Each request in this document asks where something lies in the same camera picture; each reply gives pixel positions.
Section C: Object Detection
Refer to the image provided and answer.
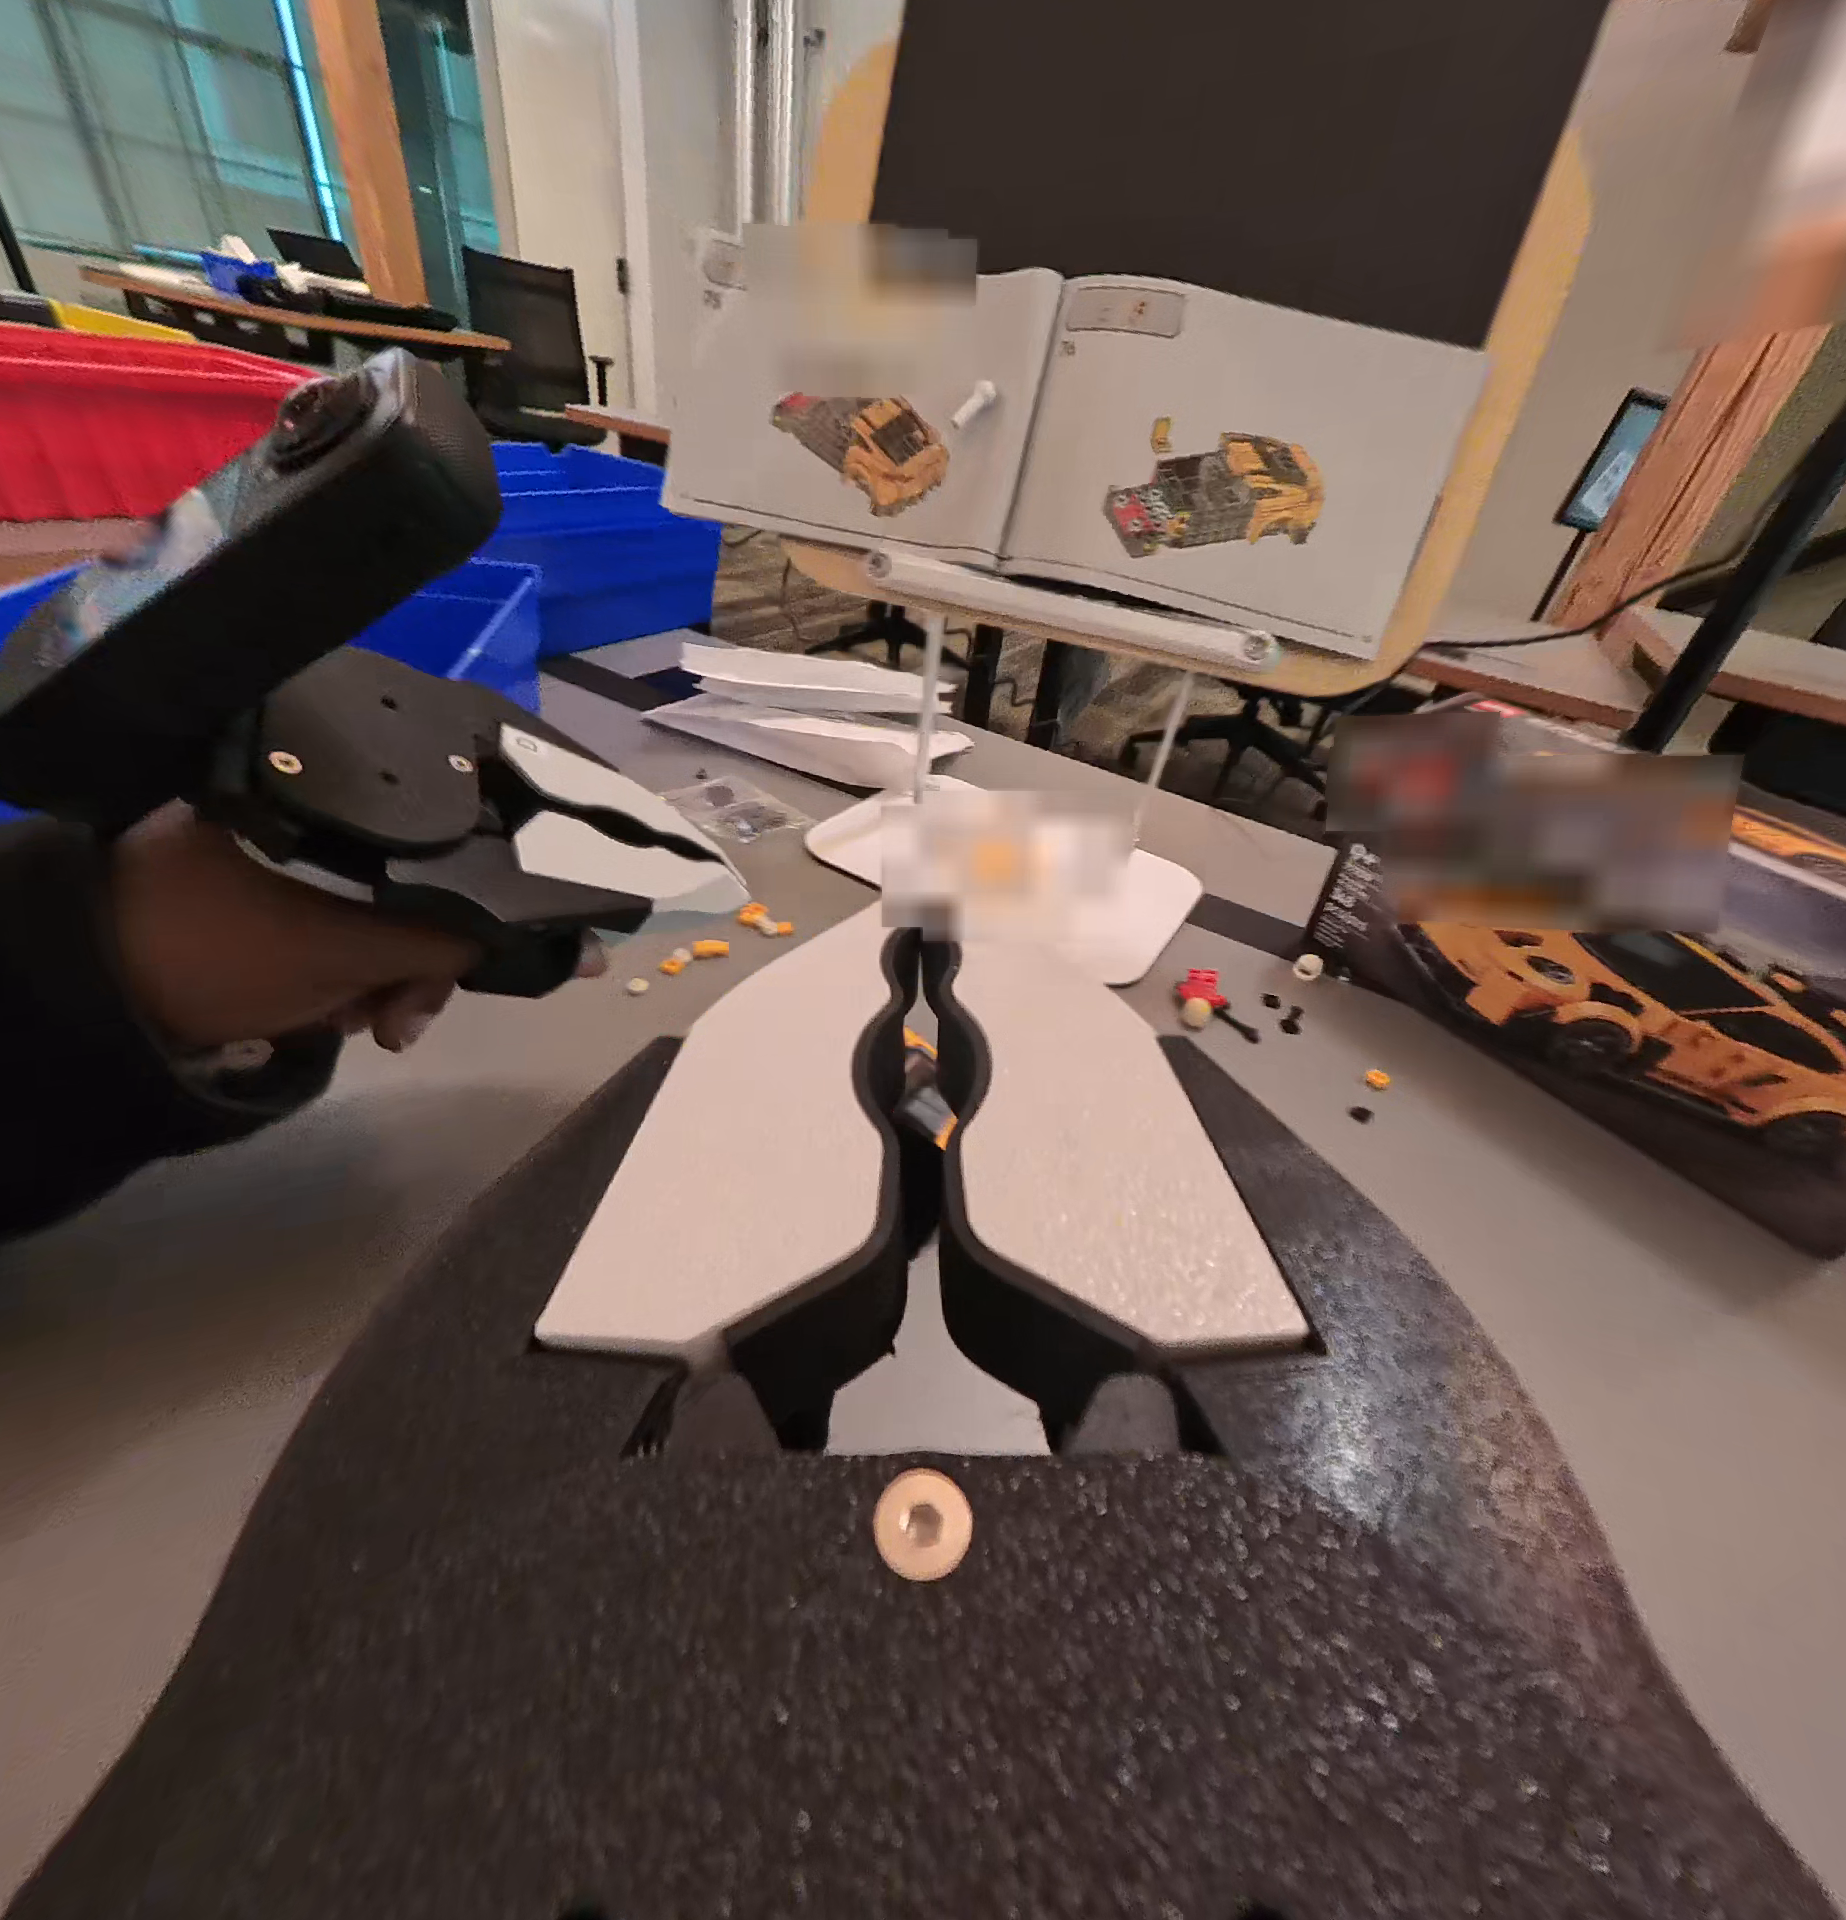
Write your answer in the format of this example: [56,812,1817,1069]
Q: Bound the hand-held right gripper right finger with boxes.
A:
[919,932,1316,1454]

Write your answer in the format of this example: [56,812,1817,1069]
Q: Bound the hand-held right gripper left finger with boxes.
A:
[533,906,926,1454]

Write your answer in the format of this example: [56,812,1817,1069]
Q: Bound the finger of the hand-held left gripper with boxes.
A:
[511,812,755,921]
[495,719,734,871]

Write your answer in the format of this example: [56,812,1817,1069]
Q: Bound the orange black lego car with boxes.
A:
[896,1026,963,1149]

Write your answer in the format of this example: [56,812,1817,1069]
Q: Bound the lego instruction booklet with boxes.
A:
[660,226,1492,663]

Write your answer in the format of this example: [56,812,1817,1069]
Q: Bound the person's left forearm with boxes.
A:
[0,816,264,1253]

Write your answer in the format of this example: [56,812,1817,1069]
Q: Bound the scattered orange white lego pieces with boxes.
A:
[624,901,799,1002]

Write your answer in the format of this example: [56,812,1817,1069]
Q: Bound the lego set box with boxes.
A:
[1307,712,1846,1262]

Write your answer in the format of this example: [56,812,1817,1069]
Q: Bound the person's left hand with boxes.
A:
[110,808,614,1053]

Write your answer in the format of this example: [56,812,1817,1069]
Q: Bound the clear bag of dark pieces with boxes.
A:
[660,773,815,845]

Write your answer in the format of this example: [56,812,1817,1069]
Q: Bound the long blue plastic bin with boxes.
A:
[482,439,728,661]

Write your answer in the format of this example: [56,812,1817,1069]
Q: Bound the white book stand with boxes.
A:
[787,33,1603,988]

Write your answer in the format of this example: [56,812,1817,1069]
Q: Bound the red plastic bin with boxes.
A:
[0,318,327,527]

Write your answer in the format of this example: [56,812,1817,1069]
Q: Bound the black mesh office chair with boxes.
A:
[461,246,614,452]

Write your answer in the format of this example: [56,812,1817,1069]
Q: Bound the cluttered wooden desk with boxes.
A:
[81,260,516,370]

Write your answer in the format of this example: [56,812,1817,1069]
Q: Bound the black swivel office chair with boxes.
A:
[1128,675,1347,785]

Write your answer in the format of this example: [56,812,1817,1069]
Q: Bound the yellow plastic bin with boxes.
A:
[44,297,201,347]

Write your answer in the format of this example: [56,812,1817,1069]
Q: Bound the wooden pillar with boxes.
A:
[306,0,433,306]

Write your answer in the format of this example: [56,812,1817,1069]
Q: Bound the large black board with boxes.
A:
[869,0,1616,360]

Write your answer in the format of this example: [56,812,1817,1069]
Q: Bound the black metal pole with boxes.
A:
[1624,354,1846,756]

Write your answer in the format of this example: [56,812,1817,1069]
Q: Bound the glass window wall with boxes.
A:
[0,0,358,268]

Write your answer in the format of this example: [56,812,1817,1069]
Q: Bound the black hanging cable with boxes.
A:
[1440,545,1769,653]

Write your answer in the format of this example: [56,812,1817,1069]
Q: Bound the wall notice panel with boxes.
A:
[1550,387,1676,538]

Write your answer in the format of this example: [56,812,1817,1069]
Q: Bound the rough wooden post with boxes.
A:
[1550,318,1835,635]

